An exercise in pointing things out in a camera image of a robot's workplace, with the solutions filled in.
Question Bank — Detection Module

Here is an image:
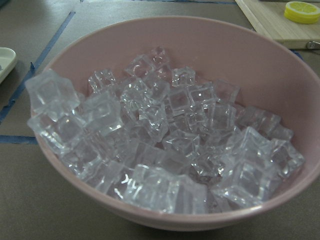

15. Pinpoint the lemon slice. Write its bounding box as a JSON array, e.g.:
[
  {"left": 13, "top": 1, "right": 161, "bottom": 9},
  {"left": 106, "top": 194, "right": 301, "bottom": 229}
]
[{"left": 283, "top": 1, "right": 320, "bottom": 24}]

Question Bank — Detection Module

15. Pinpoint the cream bear tray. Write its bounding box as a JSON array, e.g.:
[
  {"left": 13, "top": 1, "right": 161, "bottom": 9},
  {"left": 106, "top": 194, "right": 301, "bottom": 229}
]
[{"left": 0, "top": 47, "right": 18, "bottom": 83}]

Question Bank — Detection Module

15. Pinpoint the clear ice cubes pile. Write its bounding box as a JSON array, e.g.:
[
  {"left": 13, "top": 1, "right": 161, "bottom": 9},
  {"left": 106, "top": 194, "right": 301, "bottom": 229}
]
[{"left": 26, "top": 47, "right": 305, "bottom": 215}]

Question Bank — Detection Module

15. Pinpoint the wooden cutting board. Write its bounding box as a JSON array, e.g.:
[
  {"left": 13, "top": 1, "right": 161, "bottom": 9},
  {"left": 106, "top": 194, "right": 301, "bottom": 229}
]
[{"left": 236, "top": 0, "right": 320, "bottom": 49}]

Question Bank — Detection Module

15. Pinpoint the pink bowl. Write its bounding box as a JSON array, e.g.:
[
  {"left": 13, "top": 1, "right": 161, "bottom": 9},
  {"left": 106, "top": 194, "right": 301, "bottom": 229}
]
[{"left": 26, "top": 16, "right": 320, "bottom": 231}]

